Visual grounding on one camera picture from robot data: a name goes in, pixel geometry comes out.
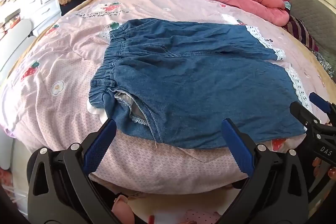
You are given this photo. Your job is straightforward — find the dark clothes heap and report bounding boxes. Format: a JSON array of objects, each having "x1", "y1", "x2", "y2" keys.
[{"x1": 60, "y1": 0, "x2": 88, "y2": 16}]

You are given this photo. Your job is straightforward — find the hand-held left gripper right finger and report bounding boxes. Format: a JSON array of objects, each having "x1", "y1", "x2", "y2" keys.
[{"x1": 221, "y1": 118, "x2": 318, "y2": 224}]

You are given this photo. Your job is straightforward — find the white drawer cabinet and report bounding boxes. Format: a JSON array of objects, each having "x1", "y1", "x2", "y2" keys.
[{"x1": 16, "y1": 0, "x2": 62, "y2": 35}]

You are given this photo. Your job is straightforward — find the dark floral cloth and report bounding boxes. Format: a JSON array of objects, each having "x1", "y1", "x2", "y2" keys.
[{"x1": 314, "y1": 51, "x2": 336, "y2": 77}]

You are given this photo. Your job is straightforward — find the pink polka dot clothing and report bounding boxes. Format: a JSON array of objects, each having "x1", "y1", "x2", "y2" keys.
[{"x1": 181, "y1": 210, "x2": 219, "y2": 224}]

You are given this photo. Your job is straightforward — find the person's left hand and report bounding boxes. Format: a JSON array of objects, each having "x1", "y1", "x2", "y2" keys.
[{"x1": 112, "y1": 195, "x2": 135, "y2": 224}]

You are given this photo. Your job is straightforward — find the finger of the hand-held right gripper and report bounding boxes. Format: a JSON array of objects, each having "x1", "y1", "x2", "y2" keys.
[
  {"x1": 289, "y1": 101, "x2": 322, "y2": 132},
  {"x1": 309, "y1": 92, "x2": 336, "y2": 119}
]

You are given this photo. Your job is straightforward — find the pile of desk clutter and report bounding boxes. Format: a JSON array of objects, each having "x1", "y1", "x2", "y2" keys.
[{"x1": 0, "y1": 0, "x2": 21, "y2": 33}]

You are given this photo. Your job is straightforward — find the grey padded headboard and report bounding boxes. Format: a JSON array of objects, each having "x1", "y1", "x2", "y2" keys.
[{"x1": 256, "y1": 0, "x2": 336, "y2": 56}]

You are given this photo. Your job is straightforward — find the pink strawberry printed blanket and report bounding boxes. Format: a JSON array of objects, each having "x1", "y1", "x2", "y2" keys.
[{"x1": 0, "y1": 0, "x2": 336, "y2": 194}]

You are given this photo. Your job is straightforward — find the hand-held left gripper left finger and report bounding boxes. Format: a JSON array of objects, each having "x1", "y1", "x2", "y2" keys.
[{"x1": 27, "y1": 118, "x2": 124, "y2": 224}]

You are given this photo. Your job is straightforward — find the blue denim pants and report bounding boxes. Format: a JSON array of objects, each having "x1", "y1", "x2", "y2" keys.
[{"x1": 89, "y1": 18, "x2": 313, "y2": 149}]

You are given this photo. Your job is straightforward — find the white curved bed footboard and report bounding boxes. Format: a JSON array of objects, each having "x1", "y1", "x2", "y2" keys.
[{"x1": 0, "y1": 18, "x2": 33, "y2": 80}]

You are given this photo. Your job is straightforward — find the dark striped cloth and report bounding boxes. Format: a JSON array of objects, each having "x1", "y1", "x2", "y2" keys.
[{"x1": 282, "y1": 14, "x2": 319, "y2": 52}]

